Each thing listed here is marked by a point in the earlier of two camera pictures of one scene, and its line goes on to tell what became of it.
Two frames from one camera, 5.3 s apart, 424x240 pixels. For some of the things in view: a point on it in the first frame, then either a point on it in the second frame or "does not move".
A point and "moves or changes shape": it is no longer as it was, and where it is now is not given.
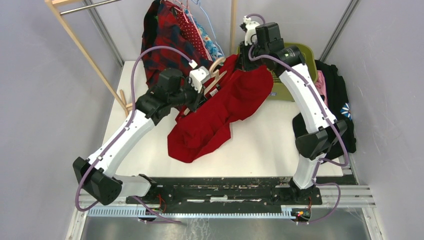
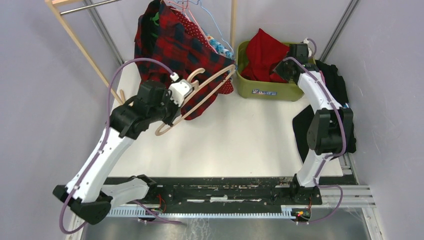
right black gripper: x=245 y=62 to x=279 y=69
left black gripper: x=198 y=98 to x=176 y=108
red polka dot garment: x=191 y=31 to x=225 y=86
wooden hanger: x=215 y=75 to x=232 y=68
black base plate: x=276 y=191 does not move
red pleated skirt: x=197 y=131 moves or changes shape
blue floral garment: x=213 y=49 to x=220 y=48
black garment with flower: x=338 y=104 does not move
